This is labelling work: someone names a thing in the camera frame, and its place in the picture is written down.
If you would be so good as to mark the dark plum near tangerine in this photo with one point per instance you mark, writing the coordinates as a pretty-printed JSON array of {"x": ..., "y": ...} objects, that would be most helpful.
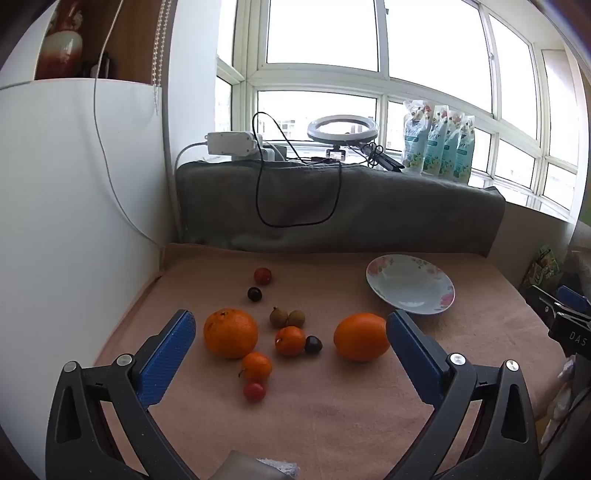
[{"x": 313, "y": 345}]

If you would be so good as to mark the green printed packet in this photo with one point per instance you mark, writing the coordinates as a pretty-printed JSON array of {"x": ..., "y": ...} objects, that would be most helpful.
[{"x": 547, "y": 267}]

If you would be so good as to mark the white plastic bag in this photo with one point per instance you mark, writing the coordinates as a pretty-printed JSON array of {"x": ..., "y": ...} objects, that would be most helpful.
[{"x": 561, "y": 397}]

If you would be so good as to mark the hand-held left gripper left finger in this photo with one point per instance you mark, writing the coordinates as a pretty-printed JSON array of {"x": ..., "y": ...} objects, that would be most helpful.
[{"x": 171, "y": 350}]

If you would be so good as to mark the red and white vase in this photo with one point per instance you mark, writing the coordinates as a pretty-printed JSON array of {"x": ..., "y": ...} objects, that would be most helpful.
[{"x": 60, "y": 44}]

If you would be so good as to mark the white plug adapters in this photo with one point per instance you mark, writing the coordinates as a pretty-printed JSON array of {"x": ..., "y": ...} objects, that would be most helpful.
[{"x": 273, "y": 151}]

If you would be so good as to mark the white power strip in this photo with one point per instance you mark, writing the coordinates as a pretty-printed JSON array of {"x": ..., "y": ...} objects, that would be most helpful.
[{"x": 231, "y": 143}]

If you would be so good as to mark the small tangerine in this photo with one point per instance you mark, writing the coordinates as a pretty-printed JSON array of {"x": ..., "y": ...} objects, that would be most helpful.
[
  {"x": 290, "y": 341},
  {"x": 256, "y": 367}
]

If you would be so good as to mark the red cherry tomato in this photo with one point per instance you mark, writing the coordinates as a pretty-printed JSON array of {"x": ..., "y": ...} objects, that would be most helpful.
[
  {"x": 254, "y": 391},
  {"x": 262, "y": 275}
]

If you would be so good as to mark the white cabinet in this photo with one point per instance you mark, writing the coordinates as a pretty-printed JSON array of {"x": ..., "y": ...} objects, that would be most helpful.
[{"x": 69, "y": 207}]

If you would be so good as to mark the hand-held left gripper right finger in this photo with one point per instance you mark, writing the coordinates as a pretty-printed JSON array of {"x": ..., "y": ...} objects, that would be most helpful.
[{"x": 415, "y": 355}]

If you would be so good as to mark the black folded tripod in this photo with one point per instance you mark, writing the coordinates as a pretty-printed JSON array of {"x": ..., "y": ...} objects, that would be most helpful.
[{"x": 385, "y": 159}]

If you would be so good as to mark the brown longan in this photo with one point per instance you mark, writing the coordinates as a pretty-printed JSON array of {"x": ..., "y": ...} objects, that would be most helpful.
[
  {"x": 278, "y": 318},
  {"x": 297, "y": 319}
]

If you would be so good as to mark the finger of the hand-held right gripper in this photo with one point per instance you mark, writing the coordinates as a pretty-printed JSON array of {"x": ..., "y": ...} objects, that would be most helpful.
[{"x": 545, "y": 302}]

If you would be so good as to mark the large orange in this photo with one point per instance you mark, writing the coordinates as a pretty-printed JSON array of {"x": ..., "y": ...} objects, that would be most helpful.
[
  {"x": 231, "y": 333},
  {"x": 360, "y": 337}
]

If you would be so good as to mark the white floral plate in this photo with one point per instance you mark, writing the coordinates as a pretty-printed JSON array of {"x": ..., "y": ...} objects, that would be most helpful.
[{"x": 406, "y": 286}]

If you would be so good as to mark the grey blanket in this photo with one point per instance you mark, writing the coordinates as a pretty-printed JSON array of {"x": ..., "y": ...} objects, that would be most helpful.
[{"x": 392, "y": 207}]

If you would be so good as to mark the white window frame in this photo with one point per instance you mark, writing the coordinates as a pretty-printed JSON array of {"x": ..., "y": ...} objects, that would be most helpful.
[{"x": 383, "y": 78}]

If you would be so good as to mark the grey cloth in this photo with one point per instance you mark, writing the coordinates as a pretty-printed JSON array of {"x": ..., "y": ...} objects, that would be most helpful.
[{"x": 240, "y": 466}]

